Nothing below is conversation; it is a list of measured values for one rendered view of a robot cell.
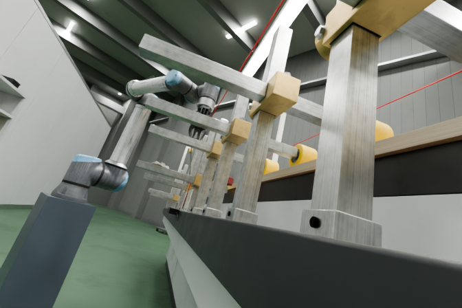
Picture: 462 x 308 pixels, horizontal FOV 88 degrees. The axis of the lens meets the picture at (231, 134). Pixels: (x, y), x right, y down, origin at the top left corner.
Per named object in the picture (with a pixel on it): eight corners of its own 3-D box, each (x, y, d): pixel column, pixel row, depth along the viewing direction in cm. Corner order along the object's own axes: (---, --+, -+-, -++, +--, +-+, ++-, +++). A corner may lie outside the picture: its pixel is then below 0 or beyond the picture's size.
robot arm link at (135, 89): (124, 78, 169) (179, 64, 123) (139, 88, 177) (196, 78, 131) (116, 92, 166) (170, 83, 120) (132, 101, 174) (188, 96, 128)
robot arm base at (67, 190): (53, 196, 128) (62, 179, 131) (47, 193, 141) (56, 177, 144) (89, 205, 139) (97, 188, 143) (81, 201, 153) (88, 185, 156)
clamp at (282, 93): (269, 91, 41) (274, 68, 43) (243, 118, 54) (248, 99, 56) (300, 104, 43) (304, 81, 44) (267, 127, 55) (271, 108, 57)
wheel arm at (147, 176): (141, 179, 128) (145, 171, 129) (142, 179, 131) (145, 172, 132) (218, 201, 136) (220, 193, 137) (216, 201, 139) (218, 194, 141)
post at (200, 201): (185, 236, 84) (221, 116, 101) (185, 234, 87) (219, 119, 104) (195, 238, 84) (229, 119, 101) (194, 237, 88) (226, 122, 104)
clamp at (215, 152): (210, 152, 87) (214, 139, 89) (203, 158, 100) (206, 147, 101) (225, 157, 89) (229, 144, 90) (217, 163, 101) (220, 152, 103)
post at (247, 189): (231, 230, 40) (280, 21, 57) (225, 228, 43) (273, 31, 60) (250, 235, 41) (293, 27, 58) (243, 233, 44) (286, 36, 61)
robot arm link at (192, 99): (183, 83, 138) (197, 78, 130) (196, 93, 146) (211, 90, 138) (178, 97, 135) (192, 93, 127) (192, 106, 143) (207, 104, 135)
